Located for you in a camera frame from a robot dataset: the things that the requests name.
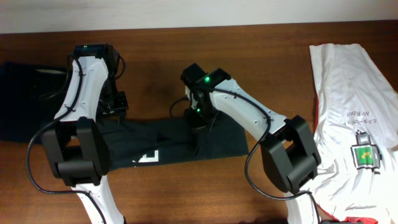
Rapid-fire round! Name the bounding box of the dark green t-shirt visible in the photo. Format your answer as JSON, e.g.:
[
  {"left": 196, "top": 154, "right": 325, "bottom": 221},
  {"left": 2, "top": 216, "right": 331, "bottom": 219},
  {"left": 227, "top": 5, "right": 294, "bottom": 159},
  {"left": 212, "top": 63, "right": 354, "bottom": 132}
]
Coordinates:
[{"left": 98, "top": 112, "right": 249, "bottom": 170}]

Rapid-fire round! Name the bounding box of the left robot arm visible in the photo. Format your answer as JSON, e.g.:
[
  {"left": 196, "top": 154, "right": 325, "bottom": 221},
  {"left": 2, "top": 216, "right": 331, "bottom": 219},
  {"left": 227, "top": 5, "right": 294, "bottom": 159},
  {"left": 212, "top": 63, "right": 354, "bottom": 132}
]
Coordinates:
[{"left": 37, "top": 44, "right": 129, "bottom": 223}]

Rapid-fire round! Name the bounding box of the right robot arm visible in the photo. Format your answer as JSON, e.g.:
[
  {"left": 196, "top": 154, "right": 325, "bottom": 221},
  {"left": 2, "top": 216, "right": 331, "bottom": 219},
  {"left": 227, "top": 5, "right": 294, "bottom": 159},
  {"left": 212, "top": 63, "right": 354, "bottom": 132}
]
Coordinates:
[{"left": 180, "top": 63, "right": 322, "bottom": 223}]

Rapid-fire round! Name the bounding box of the folded black garment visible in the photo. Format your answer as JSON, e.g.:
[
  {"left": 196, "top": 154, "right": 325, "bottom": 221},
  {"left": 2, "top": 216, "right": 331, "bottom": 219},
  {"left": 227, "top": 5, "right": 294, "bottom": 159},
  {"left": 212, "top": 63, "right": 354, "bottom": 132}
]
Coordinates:
[{"left": 1, "top": 62, "right": 70, "bottom": 142}]

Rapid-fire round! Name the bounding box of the white t-shirt pile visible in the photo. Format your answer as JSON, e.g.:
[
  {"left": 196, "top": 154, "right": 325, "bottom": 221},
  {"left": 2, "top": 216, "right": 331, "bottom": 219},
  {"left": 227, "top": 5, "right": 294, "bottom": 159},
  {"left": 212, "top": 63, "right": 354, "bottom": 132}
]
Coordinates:
[{"left": 287, "top": 44, "right": 397, "bottom": 223}]

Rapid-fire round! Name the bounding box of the red object at edge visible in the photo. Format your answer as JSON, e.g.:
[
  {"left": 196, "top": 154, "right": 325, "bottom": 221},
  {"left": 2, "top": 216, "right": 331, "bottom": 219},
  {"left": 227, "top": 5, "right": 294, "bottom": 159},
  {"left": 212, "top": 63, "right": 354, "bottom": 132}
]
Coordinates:
[{"left": 321, "top": 217, "right": 379, "bottom": 224}]

